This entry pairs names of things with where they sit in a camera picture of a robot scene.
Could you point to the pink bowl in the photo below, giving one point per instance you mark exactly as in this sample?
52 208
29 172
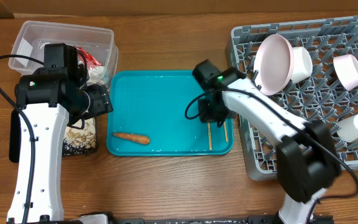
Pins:
346 68

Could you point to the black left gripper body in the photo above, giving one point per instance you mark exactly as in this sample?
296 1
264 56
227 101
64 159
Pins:
99 102

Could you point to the pink plate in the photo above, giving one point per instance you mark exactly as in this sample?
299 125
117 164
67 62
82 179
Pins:
274 62

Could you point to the teal serving tray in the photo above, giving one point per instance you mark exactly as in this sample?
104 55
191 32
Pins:
156 103

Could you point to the white bowl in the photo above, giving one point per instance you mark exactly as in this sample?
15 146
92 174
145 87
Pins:
303 66

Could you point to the white tissue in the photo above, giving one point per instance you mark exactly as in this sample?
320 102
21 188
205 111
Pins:
96 75

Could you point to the white cup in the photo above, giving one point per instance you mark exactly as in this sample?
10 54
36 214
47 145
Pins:
348 129

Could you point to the rice and peanuts food waste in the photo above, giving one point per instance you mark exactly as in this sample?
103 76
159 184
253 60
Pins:
80 141

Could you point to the clear plastic waste bin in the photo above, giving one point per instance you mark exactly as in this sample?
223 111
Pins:
35 35

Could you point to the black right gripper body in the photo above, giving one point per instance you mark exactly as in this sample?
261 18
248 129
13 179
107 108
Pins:
214 111

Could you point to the carrot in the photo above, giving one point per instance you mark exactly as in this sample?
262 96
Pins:
136 138

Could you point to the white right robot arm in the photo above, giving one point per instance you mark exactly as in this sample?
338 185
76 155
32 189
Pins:
306 159

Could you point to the red snack wrapper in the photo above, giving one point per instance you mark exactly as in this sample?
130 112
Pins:
91 61

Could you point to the black tray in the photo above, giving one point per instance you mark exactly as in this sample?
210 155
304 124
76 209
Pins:
15 139

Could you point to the wooden chopstick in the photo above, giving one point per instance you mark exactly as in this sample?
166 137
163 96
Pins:
225 131
209 137

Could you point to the grey dishwasher rack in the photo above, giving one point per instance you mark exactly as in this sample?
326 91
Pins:
320 96

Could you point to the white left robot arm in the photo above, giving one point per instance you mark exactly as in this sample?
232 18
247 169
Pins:
53 97

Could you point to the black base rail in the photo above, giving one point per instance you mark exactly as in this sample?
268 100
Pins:
108 218

